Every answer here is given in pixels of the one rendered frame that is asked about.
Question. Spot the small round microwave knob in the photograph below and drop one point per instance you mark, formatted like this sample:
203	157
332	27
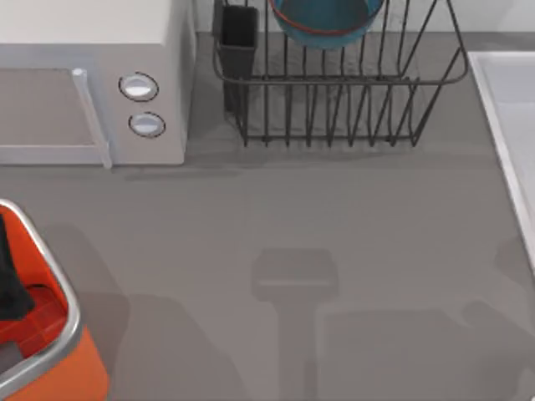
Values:
146	124

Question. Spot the black cutlery holder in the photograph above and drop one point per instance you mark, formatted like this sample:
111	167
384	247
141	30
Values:
238	37

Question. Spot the large round microwave knob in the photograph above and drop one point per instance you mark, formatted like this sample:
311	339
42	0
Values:
138	87

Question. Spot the blue bowl with red rim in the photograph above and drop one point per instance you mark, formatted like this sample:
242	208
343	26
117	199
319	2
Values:
326	21

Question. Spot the pale microwave oven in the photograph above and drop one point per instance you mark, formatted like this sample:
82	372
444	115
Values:
138	33

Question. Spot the microwave oven door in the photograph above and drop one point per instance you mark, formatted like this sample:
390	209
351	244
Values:
37	108

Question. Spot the orange bin with metal rim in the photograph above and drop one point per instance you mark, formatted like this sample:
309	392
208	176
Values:
50	334

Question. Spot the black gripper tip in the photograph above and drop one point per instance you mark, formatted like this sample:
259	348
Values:
10	284

